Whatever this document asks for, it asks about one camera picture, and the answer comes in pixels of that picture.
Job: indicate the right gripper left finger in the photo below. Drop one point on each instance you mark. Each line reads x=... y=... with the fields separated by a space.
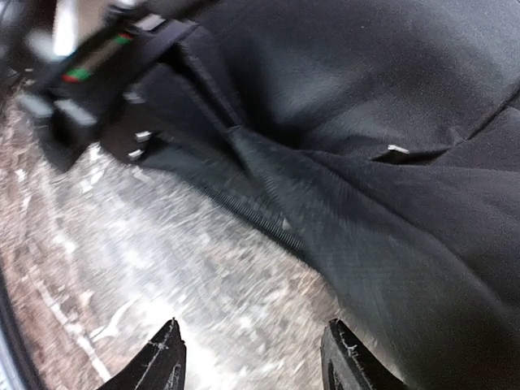
x=159 y=365

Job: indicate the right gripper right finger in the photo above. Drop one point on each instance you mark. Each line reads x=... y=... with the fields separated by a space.
x=347 y=364

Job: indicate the black student bag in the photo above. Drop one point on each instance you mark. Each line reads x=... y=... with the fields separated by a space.
x=387 y=134

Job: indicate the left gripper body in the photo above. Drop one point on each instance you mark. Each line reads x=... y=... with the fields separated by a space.
x=72 y=100

